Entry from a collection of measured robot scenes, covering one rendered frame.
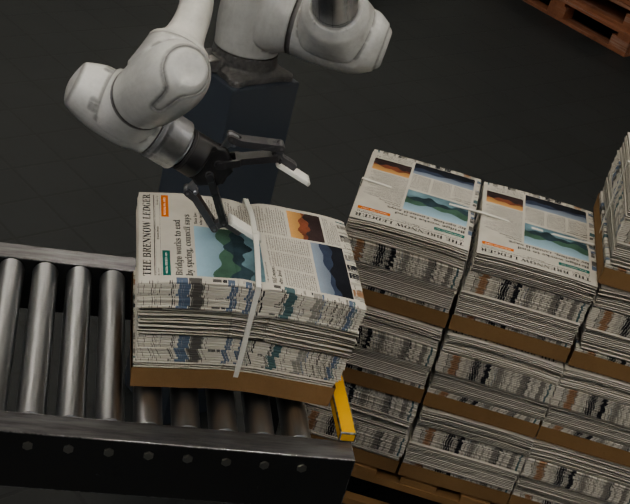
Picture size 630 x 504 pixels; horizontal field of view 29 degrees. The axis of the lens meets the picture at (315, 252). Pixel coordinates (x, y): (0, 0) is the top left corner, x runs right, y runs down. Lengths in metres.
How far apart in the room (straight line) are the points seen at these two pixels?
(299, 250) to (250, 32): 0.77
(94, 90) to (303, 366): 0.60
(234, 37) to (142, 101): 0.98
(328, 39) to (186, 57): 0.91
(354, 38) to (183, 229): 0.74
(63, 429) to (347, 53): 1.11
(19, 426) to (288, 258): 0.53
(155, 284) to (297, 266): 0.26
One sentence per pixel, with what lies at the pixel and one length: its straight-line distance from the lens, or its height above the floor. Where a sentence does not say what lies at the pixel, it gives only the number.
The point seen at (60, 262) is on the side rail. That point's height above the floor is 0.80.
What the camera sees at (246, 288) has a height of 1.03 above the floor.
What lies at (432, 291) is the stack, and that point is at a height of 0.69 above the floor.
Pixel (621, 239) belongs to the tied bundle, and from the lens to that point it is 2.72.
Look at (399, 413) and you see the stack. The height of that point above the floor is 0.33.
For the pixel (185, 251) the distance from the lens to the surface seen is 2.05.
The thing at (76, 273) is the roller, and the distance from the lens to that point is 2.37.
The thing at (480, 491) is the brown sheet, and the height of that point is 0.17.
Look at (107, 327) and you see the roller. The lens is 2.24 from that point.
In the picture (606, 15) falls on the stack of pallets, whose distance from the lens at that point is 7.08.
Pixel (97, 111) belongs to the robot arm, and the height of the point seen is 1.27.
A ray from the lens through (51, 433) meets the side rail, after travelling 2.00.
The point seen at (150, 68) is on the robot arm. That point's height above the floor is 1.40.
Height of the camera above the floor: 2.12
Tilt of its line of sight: 31 degrees down
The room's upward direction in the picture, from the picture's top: 15 degrees clockwise
